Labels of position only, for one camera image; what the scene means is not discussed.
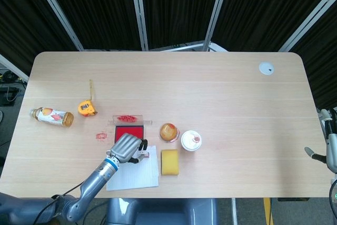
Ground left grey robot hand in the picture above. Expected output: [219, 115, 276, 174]
[109, 133, 148, 164]

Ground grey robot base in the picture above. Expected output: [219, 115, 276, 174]
[106, 198, 219, 225]

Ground red ink pad clear lid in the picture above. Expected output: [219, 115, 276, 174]
[108, 114, 153, 145]

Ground white lined paper sheets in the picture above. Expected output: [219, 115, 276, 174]
[106, 144, 160, 191]

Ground orange fruit jelly cup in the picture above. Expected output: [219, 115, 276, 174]
[159, 122, 181, 143]

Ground yellow sponge block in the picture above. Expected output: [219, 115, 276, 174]
[161, 149, 180, 176]

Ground yellow tape measure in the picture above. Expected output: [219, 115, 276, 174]
[77, 79, 98, 117]

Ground white lidded cup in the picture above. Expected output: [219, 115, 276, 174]
[181, 130, 203, 152]

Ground amber drink bottle printed label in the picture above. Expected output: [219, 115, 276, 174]
[28, 107, 75, 128]

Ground white table leg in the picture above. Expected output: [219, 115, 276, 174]
[231, 198, 239, 225]

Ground black floor equipment box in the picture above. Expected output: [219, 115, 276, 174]
[0, 85, 19, 107]

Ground black pleated curtain panel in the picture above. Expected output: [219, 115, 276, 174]
[139, 0, 224, 51]
[289, 3, 337, 110]
[42, 0, 144, 51]
[0, 0, 80, 75]
[212, 0, 337, 52]

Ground yellow upright bar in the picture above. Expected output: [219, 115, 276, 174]
[263, 198, 272, 225]

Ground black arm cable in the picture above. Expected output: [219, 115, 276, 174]
[33, 181, 89, 225]

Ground grey metal floor frame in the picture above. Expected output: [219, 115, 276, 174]
[148, 40, 227, 52]

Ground white partition frame post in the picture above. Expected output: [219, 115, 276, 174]
[278, 0, 337, 52]
[0, 53, 29, 81]
[128, 0, 150, 51]
[202, 0, 230, 51]
[29, 0, 85, 51]

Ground white round cable grommet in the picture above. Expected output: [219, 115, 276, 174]
[258, 62, 275, 76]

